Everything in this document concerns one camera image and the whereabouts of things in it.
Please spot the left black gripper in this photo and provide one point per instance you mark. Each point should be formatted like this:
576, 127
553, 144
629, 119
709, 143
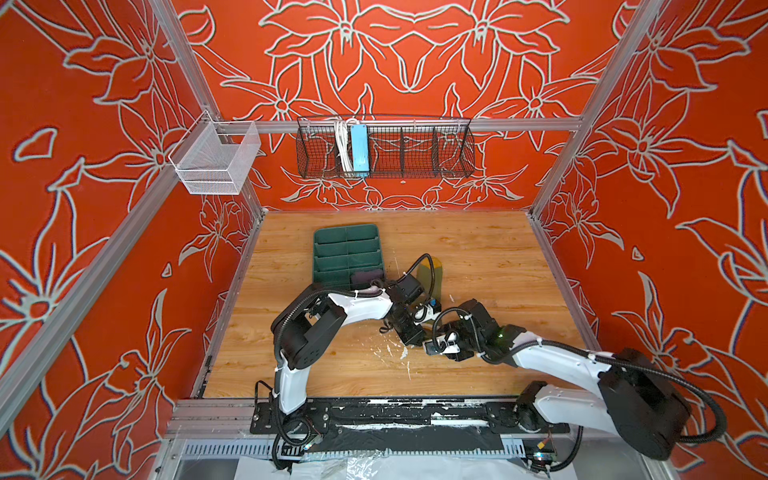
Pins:
412, 335

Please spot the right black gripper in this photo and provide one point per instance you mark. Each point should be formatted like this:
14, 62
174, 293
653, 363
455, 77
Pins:
454, 326

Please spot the green divided plastic tray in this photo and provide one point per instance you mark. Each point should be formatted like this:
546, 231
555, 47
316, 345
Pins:
340, 251

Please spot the green striped sock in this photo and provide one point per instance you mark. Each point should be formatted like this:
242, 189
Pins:
430, 276

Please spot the purple sock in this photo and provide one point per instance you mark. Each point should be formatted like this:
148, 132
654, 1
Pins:
363, 279

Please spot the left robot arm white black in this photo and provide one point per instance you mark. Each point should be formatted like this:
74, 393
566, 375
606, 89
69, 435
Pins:
305, 329

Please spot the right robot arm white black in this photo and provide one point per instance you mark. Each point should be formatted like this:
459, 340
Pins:
621, 394

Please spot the light blue box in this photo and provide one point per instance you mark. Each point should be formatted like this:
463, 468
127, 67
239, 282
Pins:
360, 149

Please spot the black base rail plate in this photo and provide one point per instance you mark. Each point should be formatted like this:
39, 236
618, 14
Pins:
460, 425

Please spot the black wire wall basket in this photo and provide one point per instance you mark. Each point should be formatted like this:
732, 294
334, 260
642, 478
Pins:
400, 147

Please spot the clear mesh wall basket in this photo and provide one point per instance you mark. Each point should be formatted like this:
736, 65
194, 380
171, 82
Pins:
216, 157

